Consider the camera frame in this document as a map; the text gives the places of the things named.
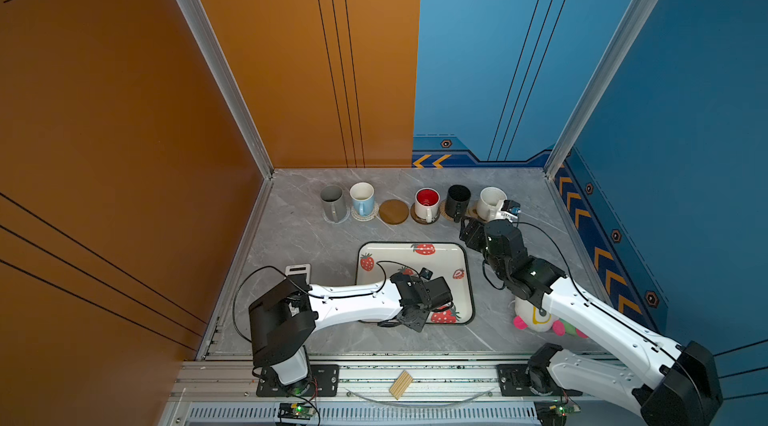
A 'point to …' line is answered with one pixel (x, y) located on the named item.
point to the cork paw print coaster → (473, 212)
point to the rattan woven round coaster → (443, 211)
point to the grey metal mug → (334, 206)
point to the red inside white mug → (426, 203)
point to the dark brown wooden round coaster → (422, 220)
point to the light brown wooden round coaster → (393, 211)
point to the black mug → (457, 199)
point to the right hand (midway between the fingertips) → (467, 223)
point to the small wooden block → (401, 385)
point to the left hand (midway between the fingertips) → (414, 314)
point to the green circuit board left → (296, 411)
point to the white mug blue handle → (363, 200)
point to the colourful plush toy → (527, 315)
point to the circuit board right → (554, 412)
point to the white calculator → (298, 269)
